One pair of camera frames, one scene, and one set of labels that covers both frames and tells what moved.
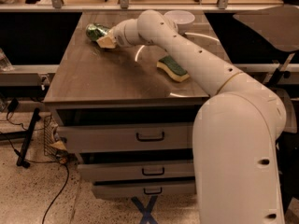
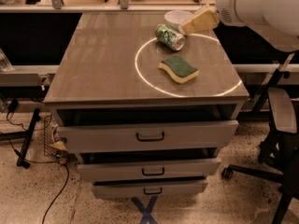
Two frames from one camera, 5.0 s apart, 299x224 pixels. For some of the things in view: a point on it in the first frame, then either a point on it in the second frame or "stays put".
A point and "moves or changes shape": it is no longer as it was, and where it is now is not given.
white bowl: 183,20 stays put
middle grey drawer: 137,171 stays put
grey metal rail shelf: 29,76 stays put
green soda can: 94,31 moves or changes shape
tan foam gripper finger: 106,42 to 205,20
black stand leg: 21,161 stays put
